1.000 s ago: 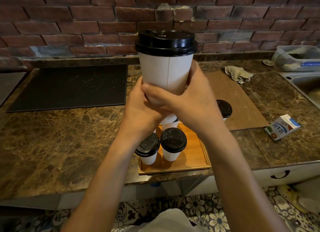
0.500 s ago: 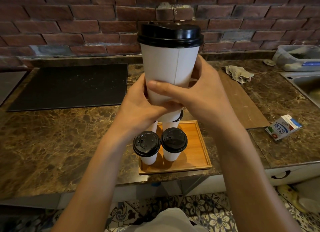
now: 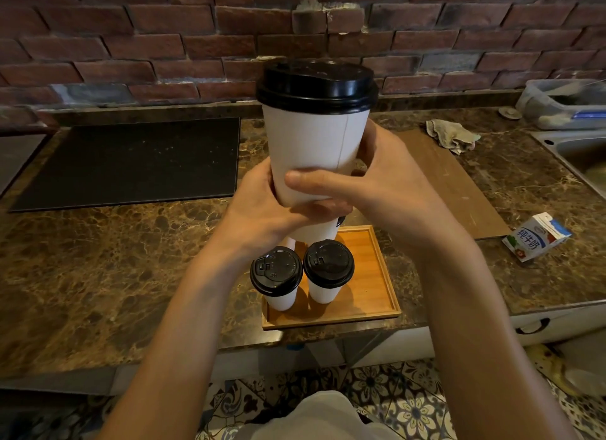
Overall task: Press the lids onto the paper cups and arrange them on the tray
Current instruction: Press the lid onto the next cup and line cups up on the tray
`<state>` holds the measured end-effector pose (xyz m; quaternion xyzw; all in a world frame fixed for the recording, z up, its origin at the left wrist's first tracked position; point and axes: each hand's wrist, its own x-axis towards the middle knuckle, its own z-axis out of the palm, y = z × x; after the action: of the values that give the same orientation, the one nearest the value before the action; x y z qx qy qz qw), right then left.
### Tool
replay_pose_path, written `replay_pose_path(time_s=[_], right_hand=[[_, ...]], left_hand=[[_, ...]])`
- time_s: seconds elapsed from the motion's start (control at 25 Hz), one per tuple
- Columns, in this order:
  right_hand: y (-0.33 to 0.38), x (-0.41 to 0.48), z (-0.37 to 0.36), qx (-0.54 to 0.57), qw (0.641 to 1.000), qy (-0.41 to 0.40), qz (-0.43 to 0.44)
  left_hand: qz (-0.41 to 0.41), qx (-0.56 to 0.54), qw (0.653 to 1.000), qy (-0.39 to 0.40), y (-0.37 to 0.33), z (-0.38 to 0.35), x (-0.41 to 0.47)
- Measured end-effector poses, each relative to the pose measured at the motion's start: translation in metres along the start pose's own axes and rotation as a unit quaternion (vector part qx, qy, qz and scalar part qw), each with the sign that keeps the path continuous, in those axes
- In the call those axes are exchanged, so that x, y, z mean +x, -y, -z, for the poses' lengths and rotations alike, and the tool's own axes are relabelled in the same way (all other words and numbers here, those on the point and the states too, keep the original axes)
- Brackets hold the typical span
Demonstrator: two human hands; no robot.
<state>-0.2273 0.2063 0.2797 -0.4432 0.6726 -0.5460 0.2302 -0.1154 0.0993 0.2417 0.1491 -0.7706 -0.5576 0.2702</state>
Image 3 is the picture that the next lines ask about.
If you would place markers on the person's left hand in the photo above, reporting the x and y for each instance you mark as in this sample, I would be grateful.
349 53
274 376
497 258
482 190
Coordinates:
251 222

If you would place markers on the person's right hand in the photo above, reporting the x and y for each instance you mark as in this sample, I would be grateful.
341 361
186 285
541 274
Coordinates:
402 198

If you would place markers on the square wooden tray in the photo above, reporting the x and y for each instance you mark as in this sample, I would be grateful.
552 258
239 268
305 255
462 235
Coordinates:
374 288

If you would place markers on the person's right forearm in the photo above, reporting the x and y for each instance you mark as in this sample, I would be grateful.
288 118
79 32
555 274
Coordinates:
492 354

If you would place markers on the person's left forearm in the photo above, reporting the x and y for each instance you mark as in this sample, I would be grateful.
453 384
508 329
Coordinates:
170 359

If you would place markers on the person's light grey clothing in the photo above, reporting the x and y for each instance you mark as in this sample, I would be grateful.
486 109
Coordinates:
317 420

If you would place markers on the brown flat board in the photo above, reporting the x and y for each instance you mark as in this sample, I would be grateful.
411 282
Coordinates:
459 189

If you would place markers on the crumpled beige rag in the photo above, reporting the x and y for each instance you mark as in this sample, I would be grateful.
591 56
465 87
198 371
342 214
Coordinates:
450 135

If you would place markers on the small blue tape piece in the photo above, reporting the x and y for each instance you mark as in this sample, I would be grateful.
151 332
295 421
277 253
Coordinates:
294 346

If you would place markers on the black rubber mat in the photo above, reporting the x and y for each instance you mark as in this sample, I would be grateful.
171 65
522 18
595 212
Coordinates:
128 165

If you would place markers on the white blue milk carton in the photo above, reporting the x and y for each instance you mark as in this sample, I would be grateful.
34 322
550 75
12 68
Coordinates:
532 240

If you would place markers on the small round pale sink plug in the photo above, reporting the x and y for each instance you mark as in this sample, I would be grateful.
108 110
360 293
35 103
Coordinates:
510 113

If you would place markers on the clear plastic container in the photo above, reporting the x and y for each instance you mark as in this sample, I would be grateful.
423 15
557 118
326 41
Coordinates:
558 106

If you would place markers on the steel sink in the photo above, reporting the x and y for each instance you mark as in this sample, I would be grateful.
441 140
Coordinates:
580 158

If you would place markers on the white drawer front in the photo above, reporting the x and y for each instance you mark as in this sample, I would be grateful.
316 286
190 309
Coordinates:
582 323

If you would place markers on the yellow slipper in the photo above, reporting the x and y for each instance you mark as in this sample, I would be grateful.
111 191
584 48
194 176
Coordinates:
549 366

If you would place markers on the grey metal panel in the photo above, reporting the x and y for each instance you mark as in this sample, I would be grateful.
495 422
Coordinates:
16 162

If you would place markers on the white plastic bag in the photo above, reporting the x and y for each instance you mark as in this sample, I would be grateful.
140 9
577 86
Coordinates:
589 364

